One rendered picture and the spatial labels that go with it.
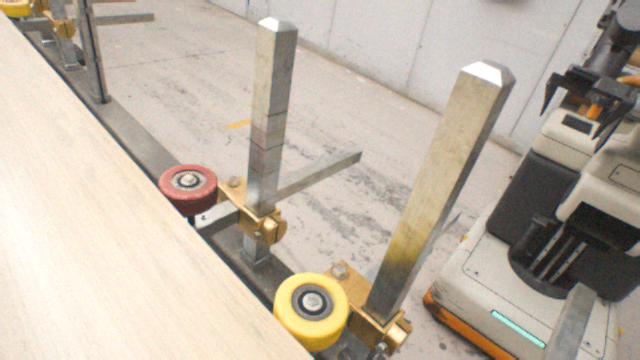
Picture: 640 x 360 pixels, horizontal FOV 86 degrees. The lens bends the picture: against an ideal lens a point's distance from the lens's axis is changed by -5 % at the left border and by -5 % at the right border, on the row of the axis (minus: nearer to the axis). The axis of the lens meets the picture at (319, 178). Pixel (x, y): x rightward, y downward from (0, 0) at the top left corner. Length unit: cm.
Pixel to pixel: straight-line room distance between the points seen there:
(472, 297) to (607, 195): 56
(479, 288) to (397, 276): 102
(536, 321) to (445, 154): 118
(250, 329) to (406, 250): 18
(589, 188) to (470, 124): 87
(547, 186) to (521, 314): 46
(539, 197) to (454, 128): 122
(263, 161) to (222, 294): 20
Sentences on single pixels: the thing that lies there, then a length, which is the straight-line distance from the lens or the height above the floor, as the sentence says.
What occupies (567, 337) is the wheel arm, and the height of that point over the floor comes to 83.
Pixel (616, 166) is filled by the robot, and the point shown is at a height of 86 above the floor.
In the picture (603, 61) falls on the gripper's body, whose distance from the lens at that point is 82.
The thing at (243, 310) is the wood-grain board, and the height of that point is 90.
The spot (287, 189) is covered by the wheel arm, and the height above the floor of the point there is 81.
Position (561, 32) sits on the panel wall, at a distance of 299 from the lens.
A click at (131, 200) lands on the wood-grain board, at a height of 90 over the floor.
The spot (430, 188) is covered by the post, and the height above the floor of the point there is 105.
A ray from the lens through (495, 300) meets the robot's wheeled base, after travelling 144.
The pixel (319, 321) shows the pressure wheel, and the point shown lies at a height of 91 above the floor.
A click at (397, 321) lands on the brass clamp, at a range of 51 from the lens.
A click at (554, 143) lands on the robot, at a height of 76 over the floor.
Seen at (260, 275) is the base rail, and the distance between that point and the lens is 68.
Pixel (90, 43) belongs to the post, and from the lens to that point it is 116.
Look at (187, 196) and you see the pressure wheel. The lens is 51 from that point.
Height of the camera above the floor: 124
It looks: 36 degrees down
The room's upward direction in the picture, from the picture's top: 12 degrees clockwise
